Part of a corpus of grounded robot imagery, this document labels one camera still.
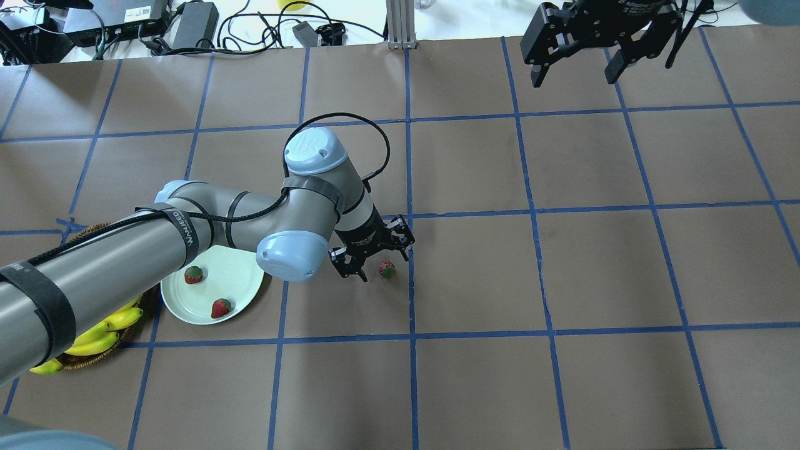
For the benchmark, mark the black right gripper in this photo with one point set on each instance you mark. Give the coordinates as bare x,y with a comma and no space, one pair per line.
605,19

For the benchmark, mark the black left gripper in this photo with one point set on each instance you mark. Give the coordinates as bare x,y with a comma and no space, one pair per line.
364,232

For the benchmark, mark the red strawberry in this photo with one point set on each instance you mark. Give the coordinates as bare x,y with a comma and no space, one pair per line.
220,308
193,275
387,269

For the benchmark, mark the pale green plate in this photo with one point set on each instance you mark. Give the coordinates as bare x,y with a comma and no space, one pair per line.
229,273

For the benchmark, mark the brown wicker basket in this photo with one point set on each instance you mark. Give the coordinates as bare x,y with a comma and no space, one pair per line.
144,302

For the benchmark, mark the yellow banana bunch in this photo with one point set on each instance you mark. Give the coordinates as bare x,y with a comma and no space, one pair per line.
91,341

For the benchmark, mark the black power adapter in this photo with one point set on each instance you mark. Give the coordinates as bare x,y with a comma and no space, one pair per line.
197,22

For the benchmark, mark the aluminium frame post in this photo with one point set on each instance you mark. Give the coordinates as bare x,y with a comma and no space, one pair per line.
400,25

